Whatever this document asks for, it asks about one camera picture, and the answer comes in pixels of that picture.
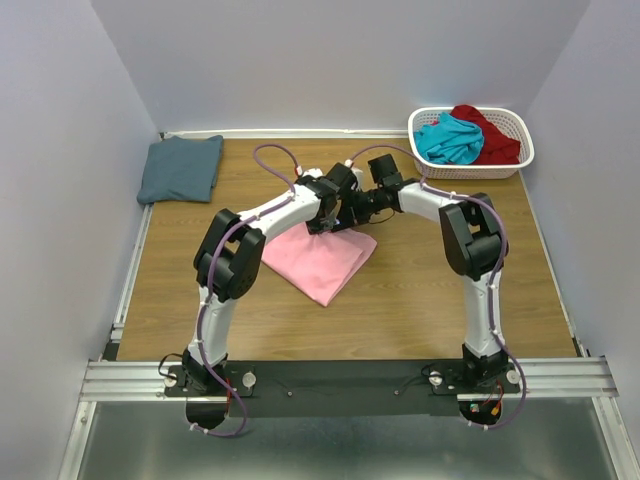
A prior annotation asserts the pink t shirt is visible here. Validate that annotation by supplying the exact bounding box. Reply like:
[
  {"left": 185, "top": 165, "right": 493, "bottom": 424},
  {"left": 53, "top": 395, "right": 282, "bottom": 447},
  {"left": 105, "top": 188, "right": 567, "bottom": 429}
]
[{"left": 262, "top": 224, "right": 377, "bottom": 307}]

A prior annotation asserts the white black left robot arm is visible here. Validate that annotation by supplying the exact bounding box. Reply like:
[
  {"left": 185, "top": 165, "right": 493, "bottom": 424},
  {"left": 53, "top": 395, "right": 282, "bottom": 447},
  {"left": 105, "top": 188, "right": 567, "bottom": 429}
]
[{"left": 182, "top": 163, "right": 363, "bottom": 395}]

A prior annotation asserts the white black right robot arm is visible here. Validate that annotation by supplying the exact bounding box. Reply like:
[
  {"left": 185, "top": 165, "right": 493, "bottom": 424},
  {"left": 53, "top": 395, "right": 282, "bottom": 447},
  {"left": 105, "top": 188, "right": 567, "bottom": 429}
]
[{"left": 337, "top": 155, "right": 509, "bottom": 392}]

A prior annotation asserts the turquoise t shirt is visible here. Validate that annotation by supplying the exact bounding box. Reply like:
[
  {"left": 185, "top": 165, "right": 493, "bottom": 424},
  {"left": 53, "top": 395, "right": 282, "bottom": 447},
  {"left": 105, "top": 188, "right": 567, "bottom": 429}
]
[{"left": 413, "top": 112, "right": 485, "bottom": 165}]

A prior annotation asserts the dark red t shirt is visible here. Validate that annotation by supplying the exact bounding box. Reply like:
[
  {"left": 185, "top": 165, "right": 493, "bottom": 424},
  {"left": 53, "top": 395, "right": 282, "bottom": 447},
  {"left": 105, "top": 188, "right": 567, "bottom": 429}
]
[{"left": 450, "top": 105, "right": 521, "bottom": 166}]

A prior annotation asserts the folded grey-blue t shirt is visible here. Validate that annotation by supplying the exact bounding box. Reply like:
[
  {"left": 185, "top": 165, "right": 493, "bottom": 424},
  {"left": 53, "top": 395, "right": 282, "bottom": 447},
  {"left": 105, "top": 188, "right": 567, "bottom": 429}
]
[{"left": 136, "top": 135, "right": 224, "bottom": 205}]

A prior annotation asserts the white plastic laundry basket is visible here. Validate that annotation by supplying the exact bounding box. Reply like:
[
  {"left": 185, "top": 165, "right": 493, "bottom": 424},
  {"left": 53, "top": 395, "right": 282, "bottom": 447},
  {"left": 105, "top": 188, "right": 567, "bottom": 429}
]
[{"left": 407, "top": 106, "right": 535, "bottom": 180}]

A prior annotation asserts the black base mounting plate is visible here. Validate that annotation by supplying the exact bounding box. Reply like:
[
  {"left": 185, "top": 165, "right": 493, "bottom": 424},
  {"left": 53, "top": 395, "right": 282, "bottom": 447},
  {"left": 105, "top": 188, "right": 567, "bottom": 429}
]
[{"left": 164, "top": 359, "right": 520, "bottom": 428}]

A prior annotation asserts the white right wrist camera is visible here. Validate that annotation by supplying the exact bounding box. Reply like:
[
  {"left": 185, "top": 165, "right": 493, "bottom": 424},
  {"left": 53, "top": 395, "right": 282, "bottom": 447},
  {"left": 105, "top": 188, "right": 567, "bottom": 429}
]
[{"left": 344, "top": 159, "right": 364, "bottom": 191}]

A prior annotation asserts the aluminium frame rail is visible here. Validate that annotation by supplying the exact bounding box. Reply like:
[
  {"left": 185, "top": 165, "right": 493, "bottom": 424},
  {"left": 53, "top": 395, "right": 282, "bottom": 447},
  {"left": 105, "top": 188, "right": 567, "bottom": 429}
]
[{"left": 60, "top": 357, "right": 639, "bottom": 479}]

